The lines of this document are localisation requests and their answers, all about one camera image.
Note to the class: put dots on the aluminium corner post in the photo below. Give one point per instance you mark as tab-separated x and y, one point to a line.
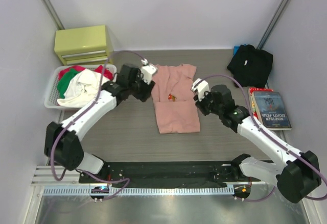
273	23
53	14

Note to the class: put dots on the right aluminium corner post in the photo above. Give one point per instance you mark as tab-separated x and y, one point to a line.
273	23

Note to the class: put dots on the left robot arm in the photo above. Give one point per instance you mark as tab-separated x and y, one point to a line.
63	140

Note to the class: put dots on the red green garment in basket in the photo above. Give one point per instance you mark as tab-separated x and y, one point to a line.
66	75

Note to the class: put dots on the black folded t-shirt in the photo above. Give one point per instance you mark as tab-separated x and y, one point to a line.
250	66

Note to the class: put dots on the white t-shirt in basket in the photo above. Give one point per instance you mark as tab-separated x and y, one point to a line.
82	89

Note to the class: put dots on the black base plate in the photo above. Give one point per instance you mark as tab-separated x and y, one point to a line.
171	175

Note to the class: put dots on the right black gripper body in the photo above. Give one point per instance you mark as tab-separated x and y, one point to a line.
207	105

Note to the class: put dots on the left aluminium corner post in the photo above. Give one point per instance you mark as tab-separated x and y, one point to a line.
53	14

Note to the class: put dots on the slotted cable duct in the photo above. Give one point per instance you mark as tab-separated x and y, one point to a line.
105	191

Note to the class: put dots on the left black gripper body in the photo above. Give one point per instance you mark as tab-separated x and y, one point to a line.
141	89

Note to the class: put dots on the yellow-green drawer box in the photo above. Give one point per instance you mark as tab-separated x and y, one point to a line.
85	45

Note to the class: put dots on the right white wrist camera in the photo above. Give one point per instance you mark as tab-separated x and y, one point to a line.
201	88

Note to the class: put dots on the dark blue book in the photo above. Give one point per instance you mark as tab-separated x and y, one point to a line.
271	111

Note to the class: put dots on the blue folded garment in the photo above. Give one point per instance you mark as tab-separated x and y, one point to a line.
236	48

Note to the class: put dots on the pink printed t-shirt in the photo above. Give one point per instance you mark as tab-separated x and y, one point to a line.
174	106

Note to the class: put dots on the white plastic basket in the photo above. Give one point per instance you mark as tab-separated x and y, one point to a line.
52	93

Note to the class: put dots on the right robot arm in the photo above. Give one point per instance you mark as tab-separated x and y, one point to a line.
294	173

